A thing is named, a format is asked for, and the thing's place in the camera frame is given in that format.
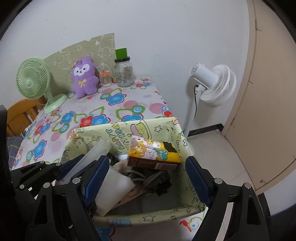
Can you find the pink card packet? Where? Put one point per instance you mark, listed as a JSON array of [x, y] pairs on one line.
[[137, 191]]

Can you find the white tissue pack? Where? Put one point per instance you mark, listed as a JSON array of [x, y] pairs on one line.
[[114, 187]]

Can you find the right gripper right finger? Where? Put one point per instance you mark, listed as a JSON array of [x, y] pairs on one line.
[[247, 221]]

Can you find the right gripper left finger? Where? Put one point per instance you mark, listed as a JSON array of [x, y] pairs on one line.
[[65, 212]]

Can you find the toothpick jar orange lid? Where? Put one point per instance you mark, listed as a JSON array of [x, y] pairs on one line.
[[105, 78]]

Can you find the green desk fan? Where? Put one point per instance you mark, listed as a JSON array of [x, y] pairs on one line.
[[33, 82]]

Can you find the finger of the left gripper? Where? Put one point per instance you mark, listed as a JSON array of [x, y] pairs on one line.
[[66, 167]]

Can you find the floral tablecloth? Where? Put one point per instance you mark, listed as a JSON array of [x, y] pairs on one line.
[[45, 140]]

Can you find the glass jar green lid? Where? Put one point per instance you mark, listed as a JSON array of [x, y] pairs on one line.
[[123, 70]]

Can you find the purple plush toy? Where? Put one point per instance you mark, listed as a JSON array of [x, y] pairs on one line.
[[84, 78]]

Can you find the white standing fan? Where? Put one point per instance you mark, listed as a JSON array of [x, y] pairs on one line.
[[211, 88]]

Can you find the beige door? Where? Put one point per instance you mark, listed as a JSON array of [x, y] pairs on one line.
[[261, 127]]

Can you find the grey drawstring pouch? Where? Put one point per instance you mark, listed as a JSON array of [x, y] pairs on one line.
[[150, 180]]

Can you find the cartoon yellow tissue pack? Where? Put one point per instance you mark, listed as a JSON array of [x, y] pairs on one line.
[[151, 154]]

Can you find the clear plastic bag pack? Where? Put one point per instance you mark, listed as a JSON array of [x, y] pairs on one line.
[[101, 148]]

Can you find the green patterned wall mat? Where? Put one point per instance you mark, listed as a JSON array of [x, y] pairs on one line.
[[101, 49]]

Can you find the grey plaid pillow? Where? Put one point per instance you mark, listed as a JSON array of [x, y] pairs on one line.
[[14, 150]]

